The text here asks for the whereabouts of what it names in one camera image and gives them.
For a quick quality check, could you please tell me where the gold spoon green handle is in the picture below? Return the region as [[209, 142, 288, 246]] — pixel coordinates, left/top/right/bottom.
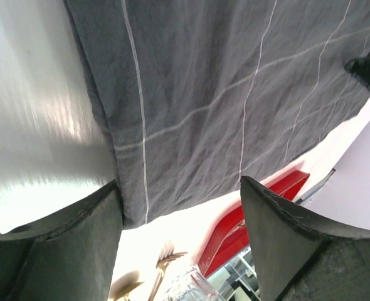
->
[[108, 270, 144, 300]]

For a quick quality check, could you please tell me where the rose gold fork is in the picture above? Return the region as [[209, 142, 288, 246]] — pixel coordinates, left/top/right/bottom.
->
[[147, 240, 187, 301]]

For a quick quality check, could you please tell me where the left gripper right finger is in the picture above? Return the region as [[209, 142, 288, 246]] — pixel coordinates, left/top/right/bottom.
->
[[240, 176, 370, 300]]

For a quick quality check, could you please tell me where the grey checked cloth napkin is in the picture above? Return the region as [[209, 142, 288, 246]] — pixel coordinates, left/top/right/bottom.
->
[[65, 1, 370, 229]]

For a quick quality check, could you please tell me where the clear glass cup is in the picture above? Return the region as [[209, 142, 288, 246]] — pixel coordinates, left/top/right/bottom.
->
[[165, 268, 222, 301]]

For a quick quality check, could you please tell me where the red rectangular tray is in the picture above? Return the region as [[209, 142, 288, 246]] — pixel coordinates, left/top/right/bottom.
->
[[197, 167, 310, 277]]

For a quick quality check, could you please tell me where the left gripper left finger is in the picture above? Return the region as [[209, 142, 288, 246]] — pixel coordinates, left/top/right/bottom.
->
[[0, 181, 123, 301]]

